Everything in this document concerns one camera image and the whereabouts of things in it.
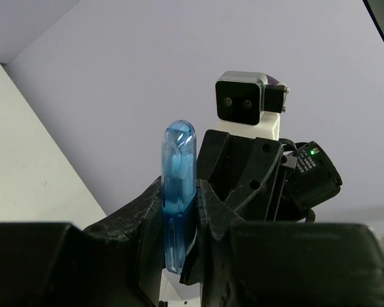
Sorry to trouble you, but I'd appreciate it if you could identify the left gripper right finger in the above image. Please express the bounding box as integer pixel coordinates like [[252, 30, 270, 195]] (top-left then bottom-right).
[[198, 181, 384, 306]]

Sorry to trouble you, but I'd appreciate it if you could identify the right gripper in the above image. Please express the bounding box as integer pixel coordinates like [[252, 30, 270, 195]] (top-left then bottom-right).
[[197, 129, 342, 221]]

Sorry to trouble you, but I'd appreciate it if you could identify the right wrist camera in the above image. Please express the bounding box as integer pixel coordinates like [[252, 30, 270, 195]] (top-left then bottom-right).
[[215, 71, 290, 141]]

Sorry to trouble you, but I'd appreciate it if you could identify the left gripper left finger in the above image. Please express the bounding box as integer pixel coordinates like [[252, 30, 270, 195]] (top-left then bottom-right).
[[0, 180, 163, 306]]

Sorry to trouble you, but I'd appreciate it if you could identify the blue correction tape dispenser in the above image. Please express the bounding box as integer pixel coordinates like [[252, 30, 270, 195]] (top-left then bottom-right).
[[161, 120, 197, 275]]

